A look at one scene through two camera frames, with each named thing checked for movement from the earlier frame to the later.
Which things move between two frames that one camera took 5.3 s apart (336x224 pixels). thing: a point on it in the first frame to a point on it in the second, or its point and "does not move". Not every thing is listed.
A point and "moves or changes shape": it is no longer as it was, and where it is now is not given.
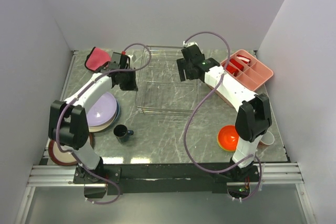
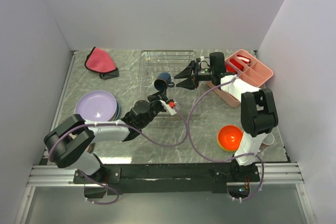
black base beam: (163, 179) does not move
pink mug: (267, 139) does not move
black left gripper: (133, 86) to (158, 97)
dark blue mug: (121, 132) moves or changes shape
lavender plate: (102, 110) does not move
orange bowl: (228, 138) does not move
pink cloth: (97, 59) does not move
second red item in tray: (237, 64) does not move
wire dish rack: (160, 90) moves or changes shape
